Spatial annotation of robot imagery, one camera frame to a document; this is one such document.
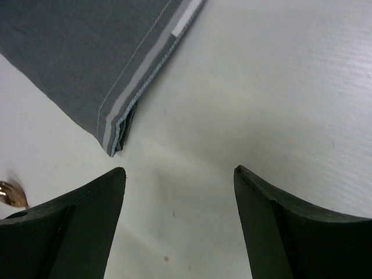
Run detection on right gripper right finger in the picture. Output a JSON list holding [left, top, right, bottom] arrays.
[[234, 166, 371, 278]]

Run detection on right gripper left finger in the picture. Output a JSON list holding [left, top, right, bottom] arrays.
[[1, 167, 126, 278]]

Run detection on grey cloth placemat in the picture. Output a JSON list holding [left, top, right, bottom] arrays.
[[1, 0, 205, 156]]

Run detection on copper spoon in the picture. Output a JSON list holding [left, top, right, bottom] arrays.
[[0, 181, 30, 209]]

